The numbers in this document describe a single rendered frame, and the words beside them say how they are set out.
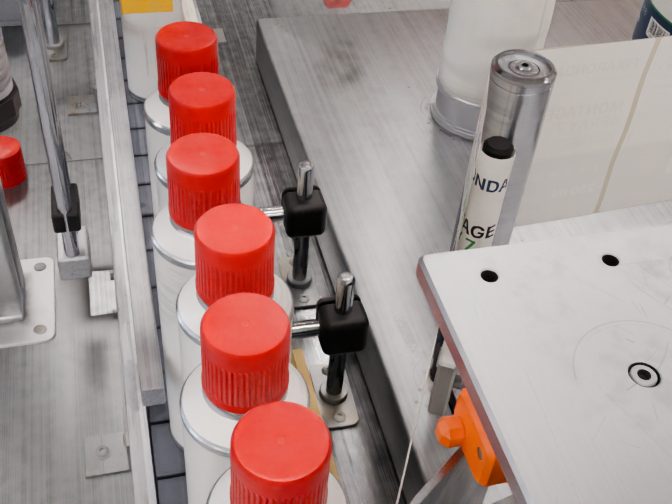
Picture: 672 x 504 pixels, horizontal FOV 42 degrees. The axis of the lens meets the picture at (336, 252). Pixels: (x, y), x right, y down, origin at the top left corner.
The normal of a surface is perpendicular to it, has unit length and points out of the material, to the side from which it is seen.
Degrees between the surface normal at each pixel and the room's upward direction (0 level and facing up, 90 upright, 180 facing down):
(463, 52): 89
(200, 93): 3
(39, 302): 0
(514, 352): 0
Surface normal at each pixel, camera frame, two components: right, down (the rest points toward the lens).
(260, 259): 0.65, 0.55
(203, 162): 0.07, -0.75
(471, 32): -0.63, 0.49
